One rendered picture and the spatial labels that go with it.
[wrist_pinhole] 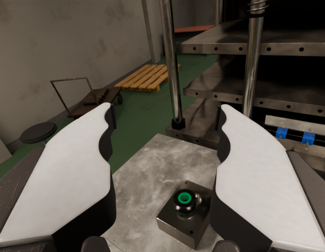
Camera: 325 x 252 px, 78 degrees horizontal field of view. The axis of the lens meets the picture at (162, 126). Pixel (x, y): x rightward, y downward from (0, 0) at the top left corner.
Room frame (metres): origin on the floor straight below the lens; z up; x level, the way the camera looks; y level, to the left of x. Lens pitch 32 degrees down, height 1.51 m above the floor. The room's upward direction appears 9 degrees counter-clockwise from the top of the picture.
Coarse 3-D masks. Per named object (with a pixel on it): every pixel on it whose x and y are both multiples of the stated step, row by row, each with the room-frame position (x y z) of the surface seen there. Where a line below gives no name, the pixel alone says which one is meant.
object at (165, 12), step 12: (168, 0) 1.08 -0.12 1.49; (216, 0) 1.62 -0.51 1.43; (168, 12) 1.08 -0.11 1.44; (216, 12) 1.62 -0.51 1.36; (168, 24) 1.08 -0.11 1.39; (216, 24) 1.62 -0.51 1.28; (168, 36) 1.08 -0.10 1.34; (168, 48) 1.08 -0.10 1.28; (168, 60) 1.09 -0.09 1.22; (216, 60) 1.62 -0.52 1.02; (168, 72) 1.09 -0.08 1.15; (180, 108) 1.09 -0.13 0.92; (180, 120) 1.08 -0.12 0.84
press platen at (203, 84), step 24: (216, 72) 1.28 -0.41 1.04; (240, 72) 1.21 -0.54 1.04; (264, 72) 1.15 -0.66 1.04; (288, 72) 1.09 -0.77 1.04; (312, 72) 1.04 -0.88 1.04; (192, 96) 1.08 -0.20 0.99; (216, 96) 1.00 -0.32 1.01; (240, 96) 0.91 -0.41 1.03; (264, 96) 0.85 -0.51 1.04; (288, 96) 0.82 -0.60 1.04; (312, 96) 0.78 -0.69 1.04
